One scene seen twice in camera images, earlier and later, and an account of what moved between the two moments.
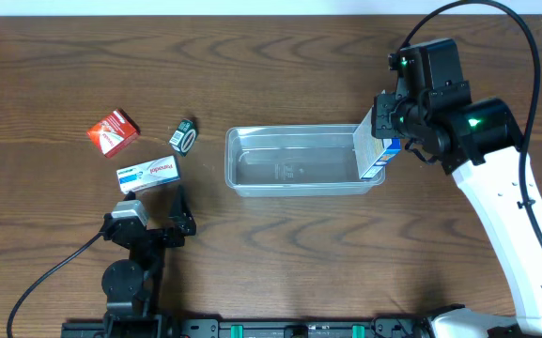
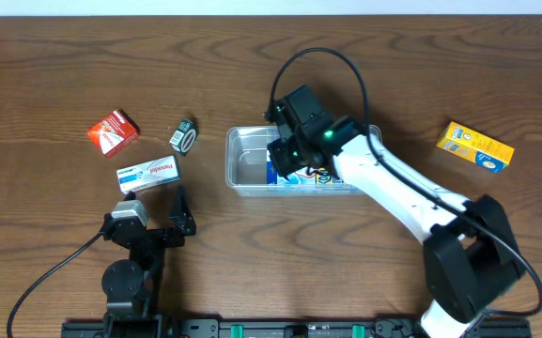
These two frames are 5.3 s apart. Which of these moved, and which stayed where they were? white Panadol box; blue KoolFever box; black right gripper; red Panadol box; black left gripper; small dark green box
Moved: black right gripper; blue KoolFever box
Stayed: white Panadol box; red Panadol box; small dark green box; black left gripper
